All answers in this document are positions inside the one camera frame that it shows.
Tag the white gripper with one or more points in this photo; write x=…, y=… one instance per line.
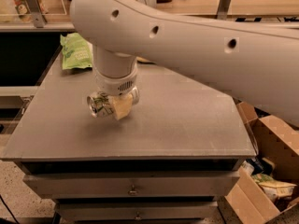
x=116, y=85

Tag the white green 7up can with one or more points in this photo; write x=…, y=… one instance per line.
x=100, y=106

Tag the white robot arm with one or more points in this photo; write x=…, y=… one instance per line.
x=255, y=63

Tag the yellow sponge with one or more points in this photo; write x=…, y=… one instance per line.
x=142, y=60

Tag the green chip bag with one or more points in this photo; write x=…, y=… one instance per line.
x=76, y=52

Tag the grey lower drawer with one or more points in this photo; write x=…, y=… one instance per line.
x=135, y=211

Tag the grey drawer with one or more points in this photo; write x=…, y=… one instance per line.
x=131, y=185
x=135, y=211

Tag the grey upper drawer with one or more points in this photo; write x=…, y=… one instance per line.
x=131, y=185

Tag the colourful snack bag behind glass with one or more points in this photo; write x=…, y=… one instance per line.
x=14, y=11

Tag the open cardboard box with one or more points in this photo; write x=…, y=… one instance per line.
x=277, y=146

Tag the snack package in box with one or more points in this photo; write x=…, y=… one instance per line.
x=273, y=188

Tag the left metal bracket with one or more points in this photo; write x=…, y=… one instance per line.
x=38, y=19

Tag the metal bracket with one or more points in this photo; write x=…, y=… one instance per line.
x=222, y=10
x=38, y=19

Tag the right metal bracket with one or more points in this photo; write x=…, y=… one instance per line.
x=222, y=10

